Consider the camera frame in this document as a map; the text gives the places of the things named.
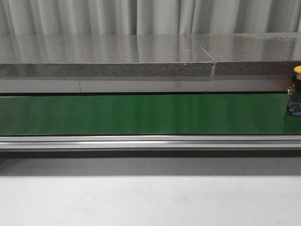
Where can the yellow mushroom push button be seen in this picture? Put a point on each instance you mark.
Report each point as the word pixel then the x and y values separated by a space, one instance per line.
pixel 294 91

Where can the white counter base panel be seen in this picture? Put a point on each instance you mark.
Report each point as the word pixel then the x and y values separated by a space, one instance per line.
pixel 261 83

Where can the green conveyor belt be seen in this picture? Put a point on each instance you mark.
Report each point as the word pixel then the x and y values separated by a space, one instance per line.
pixel 148 114

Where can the grey stone counter slab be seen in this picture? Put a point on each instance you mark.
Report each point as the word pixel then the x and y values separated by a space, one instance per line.
pixel 58 56

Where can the grey pleated curtain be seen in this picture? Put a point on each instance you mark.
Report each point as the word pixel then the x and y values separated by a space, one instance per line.
pixel 137 17

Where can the aluminium conveyor side rail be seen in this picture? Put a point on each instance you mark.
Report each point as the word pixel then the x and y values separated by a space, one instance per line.
pixel 152 142

